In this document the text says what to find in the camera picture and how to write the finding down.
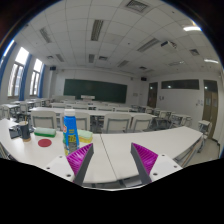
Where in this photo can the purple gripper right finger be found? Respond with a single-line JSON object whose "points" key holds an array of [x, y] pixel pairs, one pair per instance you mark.
{"points": [[145, 160]]}

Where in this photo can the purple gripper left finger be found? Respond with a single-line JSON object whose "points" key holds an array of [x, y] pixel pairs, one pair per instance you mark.
{"points": [[79, 161]]}

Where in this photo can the yellow green sponge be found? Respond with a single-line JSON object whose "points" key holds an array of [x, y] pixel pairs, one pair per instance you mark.
{"points": [[85, 136]]}

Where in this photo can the blue plastic bottle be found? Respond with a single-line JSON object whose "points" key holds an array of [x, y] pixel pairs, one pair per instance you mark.
{"points": [[70, 133]]}

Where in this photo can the white chair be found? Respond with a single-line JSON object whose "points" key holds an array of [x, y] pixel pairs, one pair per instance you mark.
{"points": [[116, 123], [44, 119], [82, 120], [140, 123]]}

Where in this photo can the red round coaster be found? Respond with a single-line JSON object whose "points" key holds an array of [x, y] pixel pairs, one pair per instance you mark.
{"points": [[44, 143]]}

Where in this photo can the dark cup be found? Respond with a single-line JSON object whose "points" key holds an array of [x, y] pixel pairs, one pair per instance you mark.
{"points": [[24, 130]]}

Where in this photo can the black phone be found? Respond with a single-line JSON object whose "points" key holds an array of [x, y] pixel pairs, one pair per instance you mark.
{"points": [[14, 132]]}

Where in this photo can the green chalkboard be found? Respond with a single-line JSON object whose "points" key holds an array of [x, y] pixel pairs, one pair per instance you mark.
{"points": [[102, 91]]}

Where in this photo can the wooden door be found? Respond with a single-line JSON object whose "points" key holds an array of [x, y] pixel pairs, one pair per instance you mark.
{"points": [[210, 110]]}

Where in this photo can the ceiling projector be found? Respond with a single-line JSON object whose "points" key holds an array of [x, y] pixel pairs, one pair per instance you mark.
{"points": [[169, 46]]}

